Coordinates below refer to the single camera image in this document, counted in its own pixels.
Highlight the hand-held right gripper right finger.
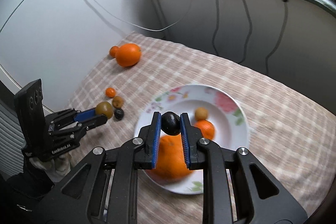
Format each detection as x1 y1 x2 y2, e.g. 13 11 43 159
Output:
180 113 307 224

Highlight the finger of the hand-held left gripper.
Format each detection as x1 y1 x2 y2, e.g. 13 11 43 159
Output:
52 108 97 122
50 115 108 139

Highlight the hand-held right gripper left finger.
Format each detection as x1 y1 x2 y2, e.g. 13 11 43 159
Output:
45 112 161 224

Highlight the large orange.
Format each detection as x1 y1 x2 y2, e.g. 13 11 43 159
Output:
115 43 142 67
154 135 195 182

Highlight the floral white plate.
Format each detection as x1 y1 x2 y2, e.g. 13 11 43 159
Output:
134 84 248 195

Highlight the person's left hand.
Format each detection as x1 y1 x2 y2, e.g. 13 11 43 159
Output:
29 152 72 177

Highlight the grey ribbed panel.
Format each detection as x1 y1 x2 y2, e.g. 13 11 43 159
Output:
0 103 27 177

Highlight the checked beige cloth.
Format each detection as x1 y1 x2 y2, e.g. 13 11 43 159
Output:
47 31 336 224

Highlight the white cabinet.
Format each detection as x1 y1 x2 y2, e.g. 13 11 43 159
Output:
0 0 147 114

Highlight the black cable with switch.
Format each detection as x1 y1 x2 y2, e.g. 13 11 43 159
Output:
265 0 290 75

